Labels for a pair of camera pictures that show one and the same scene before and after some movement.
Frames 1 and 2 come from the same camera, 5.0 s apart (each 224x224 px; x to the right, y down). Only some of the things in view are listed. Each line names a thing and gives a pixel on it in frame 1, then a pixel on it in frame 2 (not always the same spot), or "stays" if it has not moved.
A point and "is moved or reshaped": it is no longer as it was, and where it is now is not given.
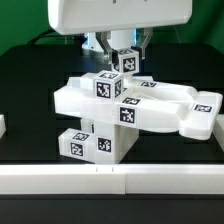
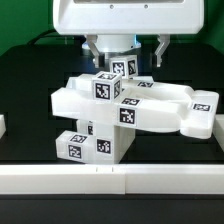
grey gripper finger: [147, 32] → [164, 40]
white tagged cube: [128, 62] is moved or reshaped
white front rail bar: [112, 179] stays
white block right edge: [218, 130] stays
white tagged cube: [108, 86] stays
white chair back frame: [146, 101] stays
